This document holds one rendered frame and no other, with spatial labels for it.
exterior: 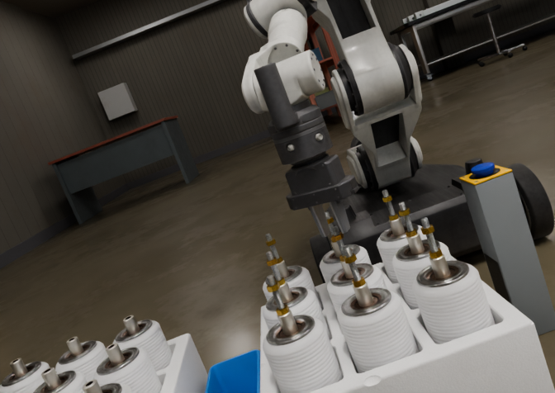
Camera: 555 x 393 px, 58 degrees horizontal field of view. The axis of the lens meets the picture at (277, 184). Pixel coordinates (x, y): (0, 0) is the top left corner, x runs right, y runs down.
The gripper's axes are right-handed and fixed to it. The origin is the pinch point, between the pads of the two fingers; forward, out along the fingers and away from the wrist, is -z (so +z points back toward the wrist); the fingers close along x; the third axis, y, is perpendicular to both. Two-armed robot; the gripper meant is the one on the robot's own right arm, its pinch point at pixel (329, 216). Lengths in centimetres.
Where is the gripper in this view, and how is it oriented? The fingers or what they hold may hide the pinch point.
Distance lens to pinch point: 84.0
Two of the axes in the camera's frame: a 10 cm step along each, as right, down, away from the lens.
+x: -8.2, 2.3, 5.2
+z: -3.5, -9.2, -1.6
